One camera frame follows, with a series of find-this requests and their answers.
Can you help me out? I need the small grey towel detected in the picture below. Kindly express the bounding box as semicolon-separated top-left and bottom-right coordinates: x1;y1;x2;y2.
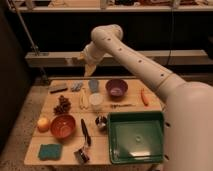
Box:
71;81;83;92

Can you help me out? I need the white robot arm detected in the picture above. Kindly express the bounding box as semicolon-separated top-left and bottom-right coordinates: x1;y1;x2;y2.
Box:
80;24;213;171

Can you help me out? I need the green plastic tray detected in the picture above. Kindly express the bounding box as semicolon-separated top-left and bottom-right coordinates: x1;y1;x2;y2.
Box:
107;111;164;164

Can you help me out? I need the purple bowl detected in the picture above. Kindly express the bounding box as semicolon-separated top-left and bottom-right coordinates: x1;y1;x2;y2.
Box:
105;79;128;97

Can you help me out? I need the blue-grey cup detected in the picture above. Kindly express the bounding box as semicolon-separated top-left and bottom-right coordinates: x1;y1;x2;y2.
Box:
88;79;99;93

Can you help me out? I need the white cup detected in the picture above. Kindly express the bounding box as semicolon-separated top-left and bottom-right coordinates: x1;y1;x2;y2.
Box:
89;93;103;112

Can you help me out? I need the thin metal utensil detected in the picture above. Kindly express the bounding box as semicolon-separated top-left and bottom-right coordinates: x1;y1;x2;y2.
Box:
110;104;133;108

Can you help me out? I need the small metal cup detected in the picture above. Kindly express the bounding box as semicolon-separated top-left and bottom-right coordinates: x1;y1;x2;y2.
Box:
95;116;107;130

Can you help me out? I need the orange carrot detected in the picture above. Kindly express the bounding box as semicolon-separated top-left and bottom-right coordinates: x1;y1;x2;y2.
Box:
141;89;149;106

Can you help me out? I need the pine cone cluster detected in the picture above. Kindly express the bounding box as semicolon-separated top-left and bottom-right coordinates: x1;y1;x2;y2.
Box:
54;95;71;115

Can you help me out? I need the wooden shelf beam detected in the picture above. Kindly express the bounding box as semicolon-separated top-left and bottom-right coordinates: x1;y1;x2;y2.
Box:
25;50;213;68

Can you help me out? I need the orange-red bowl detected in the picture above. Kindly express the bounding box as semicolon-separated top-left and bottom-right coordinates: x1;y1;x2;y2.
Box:
50;115;76;139

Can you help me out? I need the metal diagonal pole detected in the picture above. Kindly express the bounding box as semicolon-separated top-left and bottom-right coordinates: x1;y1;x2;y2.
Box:
9;0;52;85

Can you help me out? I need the orange fruit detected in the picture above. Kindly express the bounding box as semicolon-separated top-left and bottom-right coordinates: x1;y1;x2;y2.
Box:
37;117;50;132

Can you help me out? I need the green sponge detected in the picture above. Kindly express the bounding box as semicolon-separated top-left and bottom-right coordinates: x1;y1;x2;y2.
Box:
38;144;62;160

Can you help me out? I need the black handled brush tool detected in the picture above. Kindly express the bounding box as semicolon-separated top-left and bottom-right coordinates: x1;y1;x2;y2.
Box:
81;119;91;146

